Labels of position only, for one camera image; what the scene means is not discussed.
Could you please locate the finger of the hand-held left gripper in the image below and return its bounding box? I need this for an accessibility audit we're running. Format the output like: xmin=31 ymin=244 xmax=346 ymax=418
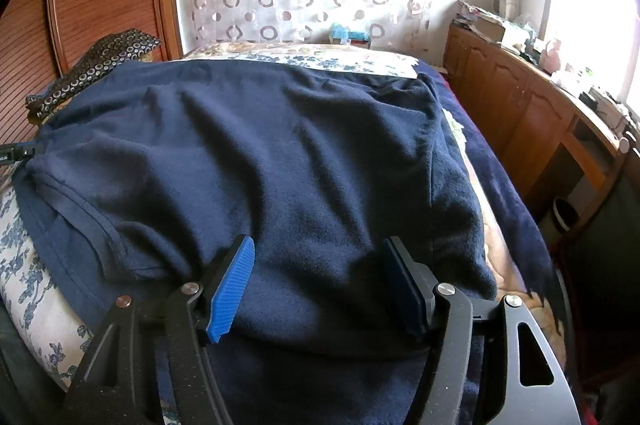
xmin=0 ymin=142 xmax=47 ymax=164

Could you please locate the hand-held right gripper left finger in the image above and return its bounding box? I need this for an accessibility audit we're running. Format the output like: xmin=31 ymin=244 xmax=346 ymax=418
xmin=62 ymin=234 xmax=257 ymax=425

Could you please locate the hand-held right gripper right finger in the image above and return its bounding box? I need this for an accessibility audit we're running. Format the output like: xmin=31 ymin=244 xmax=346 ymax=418
xmin=384 ymin=235 xmax=584 ymax=425

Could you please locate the navy t-shirt with orange print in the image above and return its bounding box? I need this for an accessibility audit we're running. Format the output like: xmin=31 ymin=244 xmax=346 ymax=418
xmin=15 ymin=60 xmax=498 ymax=361

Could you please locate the dark circle patterned pillow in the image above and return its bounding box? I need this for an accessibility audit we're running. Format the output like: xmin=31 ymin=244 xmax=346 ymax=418
xmin=25 ymin=28 xmax=162 ymax=126

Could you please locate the floral bedspread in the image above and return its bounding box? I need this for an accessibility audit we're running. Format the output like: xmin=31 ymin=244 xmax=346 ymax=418
xmin=0 ymin=41 xmax=548 ymax=393

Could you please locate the navy fleece blanket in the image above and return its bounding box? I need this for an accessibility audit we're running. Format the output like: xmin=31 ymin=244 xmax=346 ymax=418
xmin=150 ymin=67 xmax=569 ymax=425

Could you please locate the white rimmed waste bin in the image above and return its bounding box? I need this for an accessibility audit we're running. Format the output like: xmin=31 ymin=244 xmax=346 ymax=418
xmin=552 ymin=197 xmax=582 ymax=234

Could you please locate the dark chair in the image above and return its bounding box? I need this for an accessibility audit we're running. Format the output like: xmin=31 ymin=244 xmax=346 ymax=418
xmin=562 ymin=185 xmax=640 ymax=425

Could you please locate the wooden sideboard cabinet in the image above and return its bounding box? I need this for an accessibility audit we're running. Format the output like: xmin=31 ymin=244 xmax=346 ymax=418
xmin=442 ymin=21 xmax=635 ymax=228

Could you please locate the blue toy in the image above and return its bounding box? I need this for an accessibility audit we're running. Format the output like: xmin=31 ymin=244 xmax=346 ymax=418
xmin=328 ymin=23 xmax=374 ymax=49

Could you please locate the pink figurine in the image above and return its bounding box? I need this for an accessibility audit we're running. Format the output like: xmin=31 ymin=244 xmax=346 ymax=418
xmin=542 ymin=39 xmax=564 ymax=74

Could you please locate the stack of papers and books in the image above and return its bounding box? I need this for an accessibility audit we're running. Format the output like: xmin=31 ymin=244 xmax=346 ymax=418
xmin=451 ymin=0 xmax=532 ymax=52

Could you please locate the bright window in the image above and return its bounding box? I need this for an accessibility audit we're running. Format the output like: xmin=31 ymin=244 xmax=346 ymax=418
xmin=547 ymin=0 xmax=640 ymax=108

